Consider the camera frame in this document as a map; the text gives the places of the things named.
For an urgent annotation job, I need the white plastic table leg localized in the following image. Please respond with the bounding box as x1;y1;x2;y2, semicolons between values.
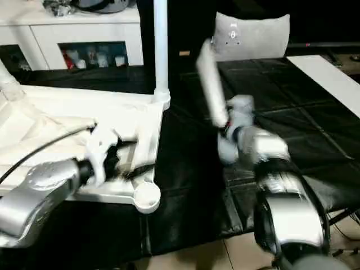
151;0;172;107
0;60;27;102
195;38;231;129

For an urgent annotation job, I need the white plastic table top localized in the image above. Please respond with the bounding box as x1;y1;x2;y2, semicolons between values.
0;83;172;215

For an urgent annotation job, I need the black work mat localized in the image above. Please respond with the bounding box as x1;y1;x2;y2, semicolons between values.
0;57;360;270

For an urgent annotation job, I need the black cabinet with yellow label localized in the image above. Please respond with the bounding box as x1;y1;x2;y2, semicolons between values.
136;0;218;69

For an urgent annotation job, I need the white flat board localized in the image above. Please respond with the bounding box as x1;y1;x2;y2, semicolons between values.
285;54;360;119

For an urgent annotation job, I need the white glass-door cabinet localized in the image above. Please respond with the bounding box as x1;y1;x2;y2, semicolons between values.
0;6;145;71

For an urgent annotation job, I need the grey helmet on cabinet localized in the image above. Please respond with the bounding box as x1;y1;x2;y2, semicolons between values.
75;0;128;15

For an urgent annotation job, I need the dark clutter on cabinet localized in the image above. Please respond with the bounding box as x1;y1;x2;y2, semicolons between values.
41;0;77;17

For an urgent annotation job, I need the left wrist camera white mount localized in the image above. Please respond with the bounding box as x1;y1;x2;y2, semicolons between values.
85;123;122;187

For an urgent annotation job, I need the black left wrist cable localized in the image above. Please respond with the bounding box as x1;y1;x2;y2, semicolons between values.
0;124;98;184

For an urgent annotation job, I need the black table frame leg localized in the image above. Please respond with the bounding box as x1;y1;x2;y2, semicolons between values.
327;206;360;226

